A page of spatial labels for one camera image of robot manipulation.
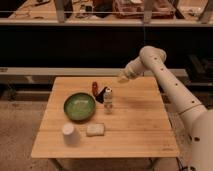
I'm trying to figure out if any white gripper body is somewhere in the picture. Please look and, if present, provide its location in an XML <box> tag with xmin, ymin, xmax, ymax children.
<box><xmin>124</xmin><ymin>61</ymin><xmax>142</xmax><ymax>79</ymax></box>

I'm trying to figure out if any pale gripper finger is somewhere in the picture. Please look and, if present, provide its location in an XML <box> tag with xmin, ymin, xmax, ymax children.
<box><xmin>118</xmin><ymin>76</ymin><xmax>129</xmax><ymax>83</ymax></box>

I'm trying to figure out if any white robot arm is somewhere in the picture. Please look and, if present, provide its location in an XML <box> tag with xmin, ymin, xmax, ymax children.
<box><xmin>118</xmin><ymin>46</ymin><xmax>213</xmax><ymax>171</ymax></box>

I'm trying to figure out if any clear plastic bottle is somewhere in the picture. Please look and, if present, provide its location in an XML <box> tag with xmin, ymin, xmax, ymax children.
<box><xmin>103</xmin><ymin>88</ymin><xmax>113</xmax><ymax>114</ymax></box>

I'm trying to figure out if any red object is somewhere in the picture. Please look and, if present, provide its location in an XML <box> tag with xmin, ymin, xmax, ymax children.
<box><xmin>92</xmin><ymin>82</ymin><xmax>98</xmax><ymax>96</ymax></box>

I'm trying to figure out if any black packet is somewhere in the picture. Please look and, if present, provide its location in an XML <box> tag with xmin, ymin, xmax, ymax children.
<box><xmin>95</xmin><ymin>87</ymin><xmax>106</xmax><ymax>103</ymax></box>

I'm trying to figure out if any green bowl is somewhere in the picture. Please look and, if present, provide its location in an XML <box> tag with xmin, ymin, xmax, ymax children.
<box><xmin>64</xmin><ymin>92</ymin><xmax>96</xmax><ymax>121</ymax></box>

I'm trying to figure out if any wooden table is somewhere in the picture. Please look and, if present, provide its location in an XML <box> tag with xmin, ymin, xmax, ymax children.
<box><xmin>31</xmin><ymin>77</ymin><xmax>180</xmax><ymax>159</ymax></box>

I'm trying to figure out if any beige sponge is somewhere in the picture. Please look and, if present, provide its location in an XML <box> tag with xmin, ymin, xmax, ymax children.
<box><xmin>86</xmin><ymin>123</ymin><xmax>105</xmax><ymax>137</ymax></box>

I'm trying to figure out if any white paper cup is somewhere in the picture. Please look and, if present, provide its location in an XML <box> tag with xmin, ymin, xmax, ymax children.
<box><xmin>62</xmin><ymin>123</ymin><xmax>80</xmax><ymax>146</ymax></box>

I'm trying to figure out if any cluttered back shelf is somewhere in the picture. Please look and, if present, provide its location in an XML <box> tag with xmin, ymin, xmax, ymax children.
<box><xmin>0</xmin><ymin>0</ymin><xmax>213</xmax><ymax>27</ymax></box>

